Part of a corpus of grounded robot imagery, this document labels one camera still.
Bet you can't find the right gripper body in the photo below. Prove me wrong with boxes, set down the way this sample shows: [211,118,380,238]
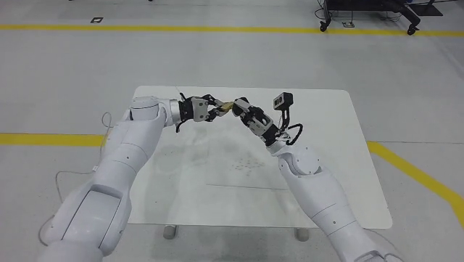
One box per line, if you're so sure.
[249,113,288,148]

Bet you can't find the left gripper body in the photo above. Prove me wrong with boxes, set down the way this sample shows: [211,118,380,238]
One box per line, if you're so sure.
[169,96,211,126]

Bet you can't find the black wheeled rack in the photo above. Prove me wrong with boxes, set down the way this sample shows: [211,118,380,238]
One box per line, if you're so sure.
[314,0,456,36]

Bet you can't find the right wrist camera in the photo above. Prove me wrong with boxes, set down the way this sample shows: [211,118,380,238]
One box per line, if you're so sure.
[272,91,294,134]

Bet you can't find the thin white cable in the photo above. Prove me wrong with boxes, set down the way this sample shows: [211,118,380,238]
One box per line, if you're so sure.
[365,228,406,262]
[37,111,114,247]

